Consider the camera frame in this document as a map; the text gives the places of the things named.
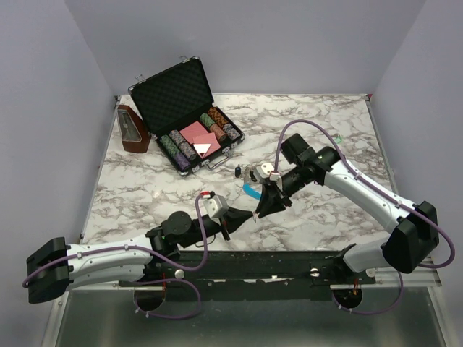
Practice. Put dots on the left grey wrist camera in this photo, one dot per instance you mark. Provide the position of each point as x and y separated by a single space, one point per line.
215 205

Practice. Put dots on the brown wooden metronome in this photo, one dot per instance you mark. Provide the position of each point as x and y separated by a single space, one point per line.
135 137

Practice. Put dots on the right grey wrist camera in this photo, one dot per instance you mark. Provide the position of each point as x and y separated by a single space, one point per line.
266 171

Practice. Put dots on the blue silver carabiner keyring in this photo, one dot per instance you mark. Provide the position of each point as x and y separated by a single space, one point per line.
250 182

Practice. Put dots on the black poker chip case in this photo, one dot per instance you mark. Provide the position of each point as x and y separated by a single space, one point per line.
174 100

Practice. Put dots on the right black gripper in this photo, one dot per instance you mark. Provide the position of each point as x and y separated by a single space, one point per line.
273 200

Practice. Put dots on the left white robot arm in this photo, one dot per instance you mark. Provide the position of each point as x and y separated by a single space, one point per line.
56 266

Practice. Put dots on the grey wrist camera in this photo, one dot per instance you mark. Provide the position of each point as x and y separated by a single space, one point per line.
215 205
266 171

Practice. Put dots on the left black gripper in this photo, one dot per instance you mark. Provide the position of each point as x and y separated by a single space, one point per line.
234 218

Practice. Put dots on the black key fob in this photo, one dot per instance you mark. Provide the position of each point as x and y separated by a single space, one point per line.
237 172

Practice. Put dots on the white dealer button card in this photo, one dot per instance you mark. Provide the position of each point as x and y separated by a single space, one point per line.
202 149

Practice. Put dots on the red playing card deck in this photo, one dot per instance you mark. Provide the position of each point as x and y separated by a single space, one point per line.
197 133

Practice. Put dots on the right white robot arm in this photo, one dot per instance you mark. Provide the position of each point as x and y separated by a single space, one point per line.
411 227

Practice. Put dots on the black mounting rail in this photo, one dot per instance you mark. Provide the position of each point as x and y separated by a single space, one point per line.
263 276

